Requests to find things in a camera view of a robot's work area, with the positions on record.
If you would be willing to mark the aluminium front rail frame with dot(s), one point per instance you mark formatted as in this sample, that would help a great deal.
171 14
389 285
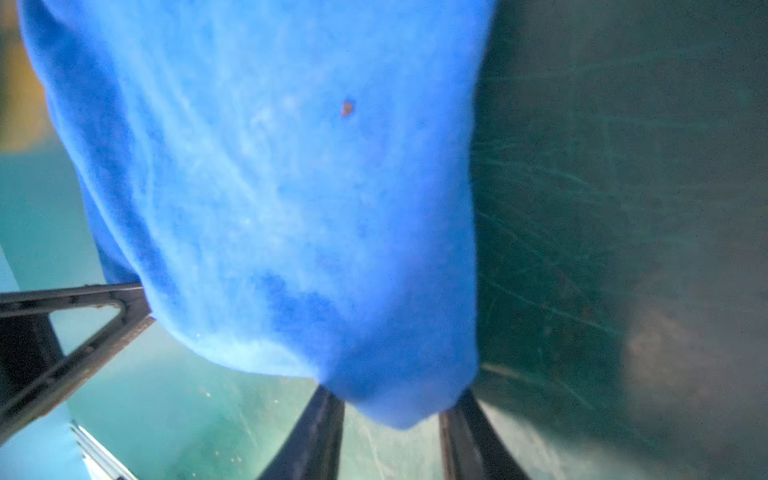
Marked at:
100 463

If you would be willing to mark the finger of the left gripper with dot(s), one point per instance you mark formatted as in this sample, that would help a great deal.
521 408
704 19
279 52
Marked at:
36 375

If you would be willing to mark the blue printed t-shirt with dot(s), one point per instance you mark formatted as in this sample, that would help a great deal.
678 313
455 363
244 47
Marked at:
288 180

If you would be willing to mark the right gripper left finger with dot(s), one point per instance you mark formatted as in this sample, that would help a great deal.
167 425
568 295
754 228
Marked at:
312 449

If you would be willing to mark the folded yellow t-shirt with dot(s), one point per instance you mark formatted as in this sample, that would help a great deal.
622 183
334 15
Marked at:
25 121

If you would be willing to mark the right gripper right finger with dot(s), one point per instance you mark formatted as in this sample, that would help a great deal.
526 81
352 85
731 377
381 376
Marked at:
470 447

